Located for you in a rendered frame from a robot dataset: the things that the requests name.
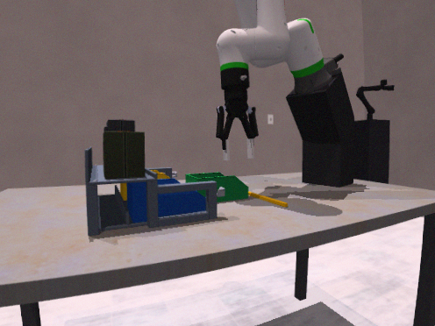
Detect blue open bin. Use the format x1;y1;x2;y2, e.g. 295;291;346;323
126;178;205;223

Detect yellow bar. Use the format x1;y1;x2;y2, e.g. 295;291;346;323
248;191;288;207

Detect green bin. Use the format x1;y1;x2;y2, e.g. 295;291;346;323
186;173;247;202

